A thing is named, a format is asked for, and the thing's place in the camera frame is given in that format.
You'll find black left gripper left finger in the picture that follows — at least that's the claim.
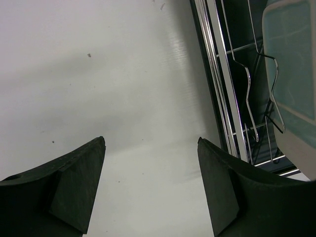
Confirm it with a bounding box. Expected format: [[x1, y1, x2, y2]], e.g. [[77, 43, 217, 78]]
[[0, 136, 106, 237]]

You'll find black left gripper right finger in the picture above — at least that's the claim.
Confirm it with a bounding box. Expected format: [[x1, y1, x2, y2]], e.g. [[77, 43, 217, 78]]
[[197, 138, 316, 237]]

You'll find light green rectangular plate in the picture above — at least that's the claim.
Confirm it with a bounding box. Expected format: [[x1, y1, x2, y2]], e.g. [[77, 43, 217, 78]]
[[262, 0, 316, 180]]

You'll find black drip tray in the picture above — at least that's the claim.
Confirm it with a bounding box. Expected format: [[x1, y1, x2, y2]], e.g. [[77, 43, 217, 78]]
[[189, 0, 304, 173]]

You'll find metal wire dish rack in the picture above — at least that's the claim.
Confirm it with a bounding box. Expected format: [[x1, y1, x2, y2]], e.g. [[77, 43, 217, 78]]
[[190, 0, 302, 177]]

